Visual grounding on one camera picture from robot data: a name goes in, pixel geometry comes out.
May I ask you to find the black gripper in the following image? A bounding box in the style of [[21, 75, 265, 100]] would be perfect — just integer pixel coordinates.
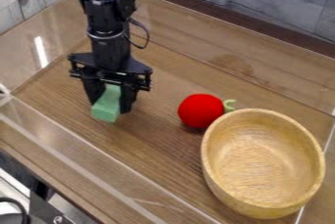
[[68, 32, 153, 113]]

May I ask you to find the green rectangular block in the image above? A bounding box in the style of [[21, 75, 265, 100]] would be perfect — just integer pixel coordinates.
[[91, 85, 121, 122]]

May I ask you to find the light wooden bowl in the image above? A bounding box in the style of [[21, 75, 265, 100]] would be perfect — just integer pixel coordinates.
[[200, 109, 326, 219]]

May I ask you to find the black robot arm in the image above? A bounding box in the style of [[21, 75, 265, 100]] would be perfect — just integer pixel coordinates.
[[68, 0, 153, 113]]

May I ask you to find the red plush tomato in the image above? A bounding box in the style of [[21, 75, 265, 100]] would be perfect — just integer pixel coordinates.
[[178, 94, 237, 128]]

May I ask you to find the black metal stand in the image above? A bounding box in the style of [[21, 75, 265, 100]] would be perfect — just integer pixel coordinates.
[[0, 178, 75, 224]]

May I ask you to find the clear acrylic tray wall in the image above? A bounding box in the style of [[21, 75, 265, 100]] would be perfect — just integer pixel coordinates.
[[0, 84, 218, 224]]

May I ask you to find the black cable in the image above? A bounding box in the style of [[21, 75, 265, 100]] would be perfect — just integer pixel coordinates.
[[0, 197, 29, 224]]

